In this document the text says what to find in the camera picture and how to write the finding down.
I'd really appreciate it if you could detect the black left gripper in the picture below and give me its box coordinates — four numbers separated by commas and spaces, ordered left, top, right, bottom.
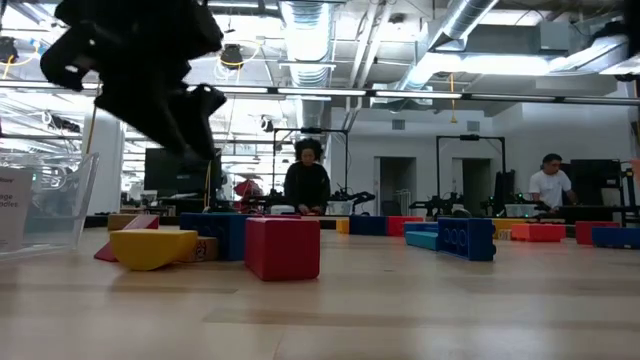
39, 0, 229, 162

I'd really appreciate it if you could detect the red wedge block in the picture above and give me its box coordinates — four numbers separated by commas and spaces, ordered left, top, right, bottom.
93, 214, 161, 263

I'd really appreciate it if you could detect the blue studded brick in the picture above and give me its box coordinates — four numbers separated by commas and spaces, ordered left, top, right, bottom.
436, 217, 498, 263
180, 213, 251, 262

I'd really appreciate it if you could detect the wooden block with print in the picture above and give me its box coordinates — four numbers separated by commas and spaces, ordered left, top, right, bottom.
179, 236, 220, 264

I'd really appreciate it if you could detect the yellow curved block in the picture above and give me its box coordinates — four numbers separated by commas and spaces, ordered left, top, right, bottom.
109, 228, 199, 272

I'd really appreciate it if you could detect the red cube block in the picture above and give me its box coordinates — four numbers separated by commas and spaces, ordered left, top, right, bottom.
244, 217, 322, 282

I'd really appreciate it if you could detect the red rectangular block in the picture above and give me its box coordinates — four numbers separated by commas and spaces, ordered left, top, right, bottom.
574, 221, 621, 246

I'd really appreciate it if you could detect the blue rectangular block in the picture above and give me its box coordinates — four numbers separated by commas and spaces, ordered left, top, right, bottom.
591, 227, 640, 250
348, 215, 388, 237

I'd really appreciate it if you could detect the red-orange studded brick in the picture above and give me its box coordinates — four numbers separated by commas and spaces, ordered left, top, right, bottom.
510, 222, 567, 244

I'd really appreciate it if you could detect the dark blue long block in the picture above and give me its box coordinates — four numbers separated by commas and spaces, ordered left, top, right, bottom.
403, 221, 440, 235

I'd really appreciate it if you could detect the light blue block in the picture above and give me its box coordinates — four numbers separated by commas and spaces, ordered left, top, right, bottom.
404, 230, 440, 252

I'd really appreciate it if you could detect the black monitor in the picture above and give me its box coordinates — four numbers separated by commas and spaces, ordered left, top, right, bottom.
144, 147, 223, 200

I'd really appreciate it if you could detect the black dome fixture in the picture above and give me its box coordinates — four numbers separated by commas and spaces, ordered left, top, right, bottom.
218, 43, 245, 71

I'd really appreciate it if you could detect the red bag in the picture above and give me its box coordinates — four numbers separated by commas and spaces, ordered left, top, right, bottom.
233, 178, 265, 211

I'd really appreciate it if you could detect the long linear light fixture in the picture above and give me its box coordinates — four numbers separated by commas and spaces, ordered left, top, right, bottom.
0, 79, 640, 107

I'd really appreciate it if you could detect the person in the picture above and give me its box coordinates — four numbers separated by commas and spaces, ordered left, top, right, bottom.
528, 152, 578, 211
283, 138, 332, 216

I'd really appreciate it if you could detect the clear plastic bin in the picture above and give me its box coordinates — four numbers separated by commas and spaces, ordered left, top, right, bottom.
0, 152, 100, 262

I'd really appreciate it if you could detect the black cabinet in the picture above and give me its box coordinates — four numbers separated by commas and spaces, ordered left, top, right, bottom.
559, 158, 624, 209

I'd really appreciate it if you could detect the red-orange long block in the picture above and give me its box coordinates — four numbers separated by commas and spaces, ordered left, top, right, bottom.
386, 215, 425, 238

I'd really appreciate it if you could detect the silver round ventilation duct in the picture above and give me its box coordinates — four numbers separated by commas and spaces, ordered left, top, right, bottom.
278, 0, 335, 132

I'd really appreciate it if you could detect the silver slanted ventilation duct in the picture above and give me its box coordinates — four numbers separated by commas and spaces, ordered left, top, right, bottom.
397, 0, 501, 94

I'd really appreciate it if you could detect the black gantry frame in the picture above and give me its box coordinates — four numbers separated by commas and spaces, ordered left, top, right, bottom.
435, 133, 507, 217

